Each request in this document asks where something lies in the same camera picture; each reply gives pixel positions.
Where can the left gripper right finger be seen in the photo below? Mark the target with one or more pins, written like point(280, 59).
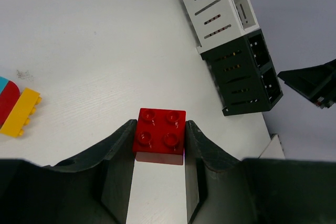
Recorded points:
point(223, 189)

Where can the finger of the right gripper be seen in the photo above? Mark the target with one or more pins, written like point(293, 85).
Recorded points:
point(316, 84)

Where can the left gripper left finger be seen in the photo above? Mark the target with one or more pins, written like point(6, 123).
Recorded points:
point(90, 187)

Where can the black slotted container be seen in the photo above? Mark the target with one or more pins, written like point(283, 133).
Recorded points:
point(244, 75)

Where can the white slotted container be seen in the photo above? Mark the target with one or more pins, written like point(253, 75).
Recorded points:
point(217, 22)

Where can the red green blue lego stack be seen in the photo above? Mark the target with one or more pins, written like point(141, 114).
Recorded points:
point(159, 136)

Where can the blue red yellow lego stack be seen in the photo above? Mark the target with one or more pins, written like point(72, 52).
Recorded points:
point(16, 107)

